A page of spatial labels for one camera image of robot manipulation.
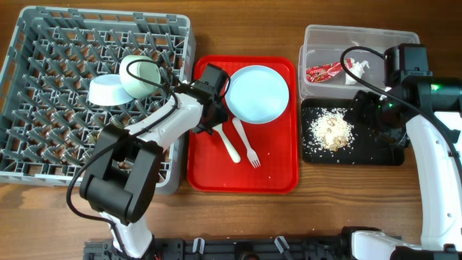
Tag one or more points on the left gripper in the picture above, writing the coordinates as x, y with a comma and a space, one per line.
223, 116

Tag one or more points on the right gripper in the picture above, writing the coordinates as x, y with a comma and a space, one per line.
359, 110

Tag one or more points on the white plastic spoon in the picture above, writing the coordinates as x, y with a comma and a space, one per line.
229, 147

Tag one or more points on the light blue round plate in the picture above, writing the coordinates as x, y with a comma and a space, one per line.
257, 94

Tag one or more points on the rice and food scraps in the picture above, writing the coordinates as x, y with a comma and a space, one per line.
328, 131

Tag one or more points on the white plastic fork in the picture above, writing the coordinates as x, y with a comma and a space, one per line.
251, 153

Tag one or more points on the white paper napkin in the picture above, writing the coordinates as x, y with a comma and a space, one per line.
355, 67

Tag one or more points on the red snack wrapper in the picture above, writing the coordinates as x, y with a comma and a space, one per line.
322, 73

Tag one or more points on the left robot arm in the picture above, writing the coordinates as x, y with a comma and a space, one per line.
121, 176

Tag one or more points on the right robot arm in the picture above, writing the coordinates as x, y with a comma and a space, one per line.
427, 110

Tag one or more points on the black rectangular waste tray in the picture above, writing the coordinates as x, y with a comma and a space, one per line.
363, 147

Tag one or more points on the clear plastic waste bin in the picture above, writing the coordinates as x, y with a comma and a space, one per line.
324, 44

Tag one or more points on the grey plastic dishwasher rack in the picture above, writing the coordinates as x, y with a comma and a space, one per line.
48, 125

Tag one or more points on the red plastic serving tray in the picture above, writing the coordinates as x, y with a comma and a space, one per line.
210, 167

